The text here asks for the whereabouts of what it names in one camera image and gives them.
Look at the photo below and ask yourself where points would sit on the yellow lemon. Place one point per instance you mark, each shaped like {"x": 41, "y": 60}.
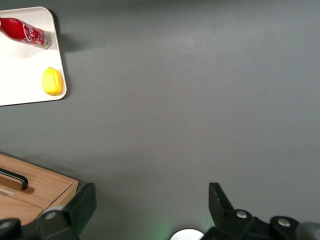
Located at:
{"x": 52, "y": 81}

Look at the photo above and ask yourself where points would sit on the wooden drawer cabinet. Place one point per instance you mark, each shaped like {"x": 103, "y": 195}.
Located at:
{"x": 15, "y": 211}

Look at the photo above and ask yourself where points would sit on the red cola bottle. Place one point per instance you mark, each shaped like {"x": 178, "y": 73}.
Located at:
{"x": 20, "y": 31}

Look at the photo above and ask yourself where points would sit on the white rectangular tray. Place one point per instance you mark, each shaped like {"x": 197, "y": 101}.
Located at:
{"x": 22, "y": 75}

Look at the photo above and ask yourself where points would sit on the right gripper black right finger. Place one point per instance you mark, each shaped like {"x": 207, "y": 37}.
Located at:
{"x": 225, "y": 215}

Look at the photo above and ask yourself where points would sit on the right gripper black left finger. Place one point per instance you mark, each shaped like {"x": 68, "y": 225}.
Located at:
{"x": 75, "y": 212}

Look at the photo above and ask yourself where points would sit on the wooden drawer front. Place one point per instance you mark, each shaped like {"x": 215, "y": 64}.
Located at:
{"x": 47, "y": 185}

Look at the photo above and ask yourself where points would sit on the white round disc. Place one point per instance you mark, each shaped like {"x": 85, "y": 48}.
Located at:
{"x": 186, "y": 235}

